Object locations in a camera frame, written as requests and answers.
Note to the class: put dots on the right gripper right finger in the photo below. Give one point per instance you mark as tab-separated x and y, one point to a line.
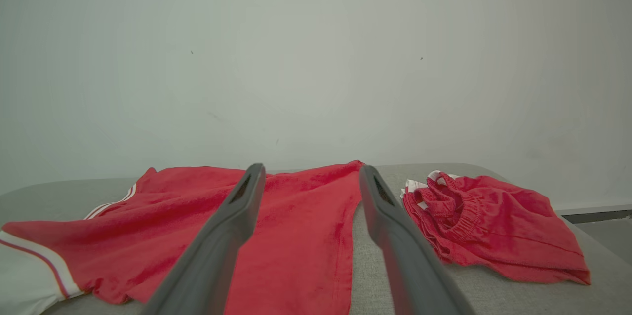
414	270

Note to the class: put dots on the red white basketball jersey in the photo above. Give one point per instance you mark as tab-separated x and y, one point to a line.
296	246

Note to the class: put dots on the red white-trimmed shorts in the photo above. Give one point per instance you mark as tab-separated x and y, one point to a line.
503	231

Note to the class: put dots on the grey fabric sofa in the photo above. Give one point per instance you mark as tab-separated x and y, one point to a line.
493	300

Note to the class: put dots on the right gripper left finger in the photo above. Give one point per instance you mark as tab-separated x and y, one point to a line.
212	265

